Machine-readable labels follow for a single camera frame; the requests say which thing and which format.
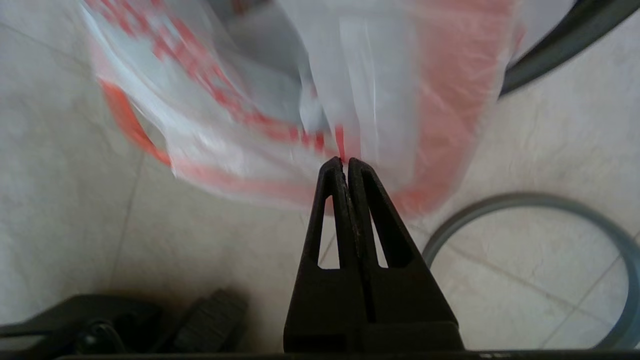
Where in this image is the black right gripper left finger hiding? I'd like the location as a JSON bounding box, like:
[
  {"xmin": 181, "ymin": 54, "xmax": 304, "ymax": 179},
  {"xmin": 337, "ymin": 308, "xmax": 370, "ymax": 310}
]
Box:
[{"xmin": 283, "ymin": 156, "xmax": 368, "ymax": 351}]

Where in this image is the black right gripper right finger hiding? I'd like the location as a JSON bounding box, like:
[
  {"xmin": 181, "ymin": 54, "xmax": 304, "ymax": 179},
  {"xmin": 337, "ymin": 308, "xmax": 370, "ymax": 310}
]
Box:
[{"xmin": 348, "ymin": 157, "xmax": 465, "ymax": 351}]

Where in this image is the grey bin rim ring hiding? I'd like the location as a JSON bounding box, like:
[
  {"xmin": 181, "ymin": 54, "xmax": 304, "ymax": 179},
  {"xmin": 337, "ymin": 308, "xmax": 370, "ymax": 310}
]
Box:
[{"xmin": 422, "ymin": 192, "xmax": 640, "ymax": 351}]

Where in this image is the white red-print trash bag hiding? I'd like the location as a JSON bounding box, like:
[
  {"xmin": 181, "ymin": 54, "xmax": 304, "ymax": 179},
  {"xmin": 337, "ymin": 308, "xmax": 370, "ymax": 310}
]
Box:
[{"xmin": 80, "ymin": 0, "xmax": 526, "ymax": 218}]

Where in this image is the black robot base chassis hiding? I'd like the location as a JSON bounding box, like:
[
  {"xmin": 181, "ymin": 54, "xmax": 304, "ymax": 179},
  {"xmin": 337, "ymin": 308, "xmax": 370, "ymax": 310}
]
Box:
[{"xmin": 0, "ymin": 287, "xmax": 249, "ymax": 353}]

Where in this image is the black trash bin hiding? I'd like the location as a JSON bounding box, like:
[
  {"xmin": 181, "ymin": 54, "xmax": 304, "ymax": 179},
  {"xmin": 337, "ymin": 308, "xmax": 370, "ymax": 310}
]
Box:
[{"xmin": 500, "ymin": 0, "xmax": 640, "ymax": 98}]

